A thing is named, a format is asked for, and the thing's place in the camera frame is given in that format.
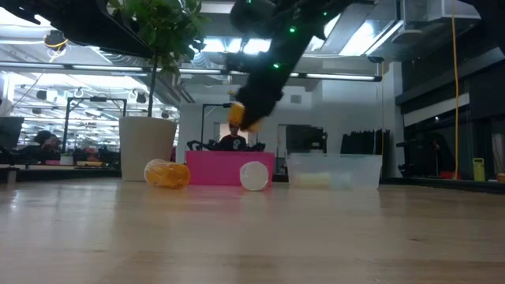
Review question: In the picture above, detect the clear plastic bin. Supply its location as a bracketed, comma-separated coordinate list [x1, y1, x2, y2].
[286, 153, 383, 190]

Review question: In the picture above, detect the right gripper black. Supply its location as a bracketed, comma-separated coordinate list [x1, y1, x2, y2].
[235, 54, 305, 133]

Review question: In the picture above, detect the yellow vertical cord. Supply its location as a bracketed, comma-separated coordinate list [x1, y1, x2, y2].
[451, 0, 462, 181]

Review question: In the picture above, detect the red plastic bin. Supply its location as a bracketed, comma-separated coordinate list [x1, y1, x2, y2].
[185, 150, 276, 187]

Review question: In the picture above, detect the black background rig frame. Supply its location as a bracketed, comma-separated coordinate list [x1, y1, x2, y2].
[200, 103, 234, 153]
[62, 96, 128, 153]

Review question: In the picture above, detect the white plant pot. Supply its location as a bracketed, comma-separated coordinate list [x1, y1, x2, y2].
[118, 116, 178, 182]

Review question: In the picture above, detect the long linear light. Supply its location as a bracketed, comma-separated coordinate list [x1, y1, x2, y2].
[0, 61, 383, 83]

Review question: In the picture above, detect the green leafy plant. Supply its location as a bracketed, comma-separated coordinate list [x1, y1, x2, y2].
[107, 0, 211, 118]

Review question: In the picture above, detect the person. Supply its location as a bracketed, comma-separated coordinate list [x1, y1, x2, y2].
[17, 129, 62, 163]
[219, 122, 249, 152]

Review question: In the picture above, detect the orange pill bottle white cap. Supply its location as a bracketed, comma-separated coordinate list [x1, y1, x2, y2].
[143, 158, 192, 190]
[238, 160, 271, 192]
[227, 101, 264, 134]

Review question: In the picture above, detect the black monitor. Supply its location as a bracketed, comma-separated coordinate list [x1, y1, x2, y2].
[0, 116, 24, 150]

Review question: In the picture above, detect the black panel stack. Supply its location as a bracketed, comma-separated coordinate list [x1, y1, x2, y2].
[341, 129, 391, 155]

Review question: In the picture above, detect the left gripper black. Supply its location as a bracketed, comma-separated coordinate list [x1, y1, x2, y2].
[0, 0, 155, 59]

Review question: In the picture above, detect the round black hanging lamp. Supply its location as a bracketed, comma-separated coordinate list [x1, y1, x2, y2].
[43, 30, 69, 52]

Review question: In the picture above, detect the yellow-green container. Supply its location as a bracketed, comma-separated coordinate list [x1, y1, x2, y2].
[472, 157, 485, 182]

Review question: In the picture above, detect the grey ventilation duct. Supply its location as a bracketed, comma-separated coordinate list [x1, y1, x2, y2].
[390, 0, 484, 44]

